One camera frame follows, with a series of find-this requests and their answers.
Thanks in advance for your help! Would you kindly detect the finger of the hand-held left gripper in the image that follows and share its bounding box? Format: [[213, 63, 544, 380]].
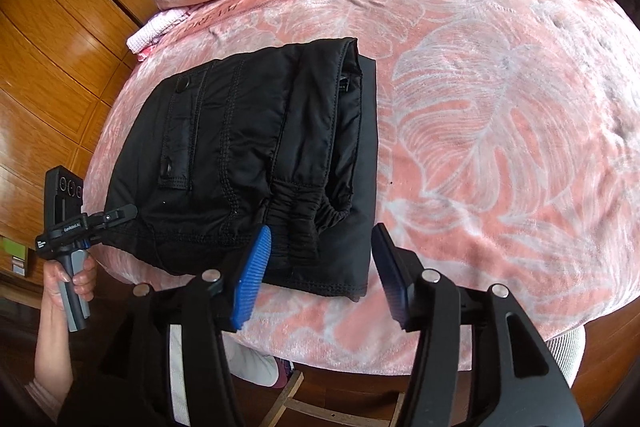
[[87, 204, 138, 235]]

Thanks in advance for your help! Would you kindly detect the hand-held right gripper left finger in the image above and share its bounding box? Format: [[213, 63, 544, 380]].
[[57, 225, 272, 427]]

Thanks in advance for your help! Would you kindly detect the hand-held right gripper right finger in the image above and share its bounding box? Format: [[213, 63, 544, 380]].
[[371, 223, 583, 427]]

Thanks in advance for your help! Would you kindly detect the black puffy jacket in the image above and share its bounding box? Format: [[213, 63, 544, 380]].
[[106, 37, 379, 303]]

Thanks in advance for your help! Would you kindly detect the person's left forearm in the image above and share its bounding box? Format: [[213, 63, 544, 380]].
[[24, 319, 77, 424]]

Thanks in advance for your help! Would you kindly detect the person's left hand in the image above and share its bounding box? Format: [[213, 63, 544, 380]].
[[39, 258, 98, 323]]

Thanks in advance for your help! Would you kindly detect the green box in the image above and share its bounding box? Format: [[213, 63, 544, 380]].
[[0, 234, 28, 278]]

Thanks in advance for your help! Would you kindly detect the person's leg in pale trousers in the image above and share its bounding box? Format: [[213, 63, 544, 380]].
[[167, 327, 281, 418]]

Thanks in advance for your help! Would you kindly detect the purple shoe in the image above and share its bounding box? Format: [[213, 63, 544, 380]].
[[272, 356, 297, 380]]

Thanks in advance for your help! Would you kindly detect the wooden stool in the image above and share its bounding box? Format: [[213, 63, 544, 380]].
[[272, 369, 407, 427]]

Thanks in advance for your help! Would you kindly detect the wooden wardrobe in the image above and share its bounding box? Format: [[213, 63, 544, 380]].
[[0, 0, 166, 290]]

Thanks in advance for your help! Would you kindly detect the pink leaf-print blanket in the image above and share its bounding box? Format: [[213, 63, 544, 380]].
[[82, 0, 640, 375]]

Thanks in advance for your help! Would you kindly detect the white ribbed basket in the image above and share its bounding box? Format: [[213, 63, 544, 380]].
[[544, 326, 587, 377]]

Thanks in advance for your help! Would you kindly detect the pink and white knit cloth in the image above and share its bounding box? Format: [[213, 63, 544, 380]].
[[126, 9, 188, 58]]

